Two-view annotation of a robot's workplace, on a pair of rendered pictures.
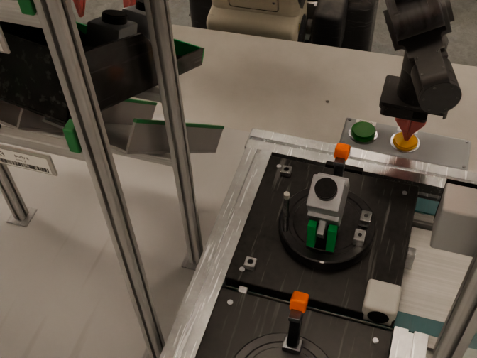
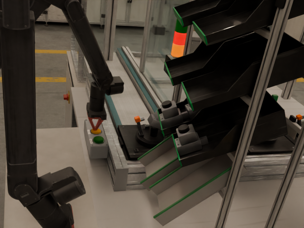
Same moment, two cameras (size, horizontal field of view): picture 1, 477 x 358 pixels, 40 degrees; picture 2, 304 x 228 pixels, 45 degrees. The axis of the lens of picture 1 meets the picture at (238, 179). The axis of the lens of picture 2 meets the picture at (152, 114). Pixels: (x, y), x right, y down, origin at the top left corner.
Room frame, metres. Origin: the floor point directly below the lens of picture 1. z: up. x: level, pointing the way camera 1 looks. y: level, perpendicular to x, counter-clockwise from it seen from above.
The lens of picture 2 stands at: (1.37, 0.83, 1.72)
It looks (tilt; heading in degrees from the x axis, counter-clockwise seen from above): 27 degrees down; 230
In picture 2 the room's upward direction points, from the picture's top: 9 degrees clockwise
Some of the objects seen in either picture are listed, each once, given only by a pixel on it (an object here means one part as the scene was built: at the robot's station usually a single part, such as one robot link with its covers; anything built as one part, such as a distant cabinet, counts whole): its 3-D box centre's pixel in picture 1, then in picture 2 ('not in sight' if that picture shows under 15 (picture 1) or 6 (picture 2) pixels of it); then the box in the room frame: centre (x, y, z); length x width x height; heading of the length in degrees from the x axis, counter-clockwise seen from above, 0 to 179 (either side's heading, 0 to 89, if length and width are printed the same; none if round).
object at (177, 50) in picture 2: not in sight; (178, 49); (0.38, -0.26, 1.28); 0.05 x 0.05 x 0.05
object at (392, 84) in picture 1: (418, 84); (97, 104); (0.74, -0.28, 1.08); 0.10 x 0.07 x 0.07; 70
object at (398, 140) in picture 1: (404, 143); (96, 132); (0.73, -0.28, 0.96); 0.04 x 0.04 x 0.02
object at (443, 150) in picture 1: (402, 153); (95, 137); (0.73, -0.28, 0.93); 0.21 x 0.07 x 0.06; 70
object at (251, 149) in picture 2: not in sight; (263, 127); (0.09, 0.05, 1.01); 0.24 x 0.24 x 0.13; 70
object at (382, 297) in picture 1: (380, 302); not in sight; (0.43, -0.18, 0.97); 0.05 x 0.05 x 0.04; 70
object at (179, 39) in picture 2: not in sight; (179, 37); (0.38, -0.26, 1.33); 0.05 x 0.05 x 0.05
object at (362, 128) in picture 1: (363, 133); (98, 140); (0.76, -0.21, 0.96); 0.04 x 0.04 x 0.02
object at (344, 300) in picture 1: (326, 233); (152, 141); (0.56, -0.13, 0.96); 0.24 x 0.24 x 0.02; 70
